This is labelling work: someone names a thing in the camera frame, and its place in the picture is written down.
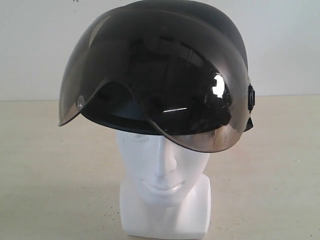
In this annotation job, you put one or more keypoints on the black helmet with tinted visor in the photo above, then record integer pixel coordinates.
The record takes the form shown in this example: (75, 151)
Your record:
(172, 68)

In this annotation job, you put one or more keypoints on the white mannequin head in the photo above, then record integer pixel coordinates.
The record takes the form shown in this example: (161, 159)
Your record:
(165, 186)

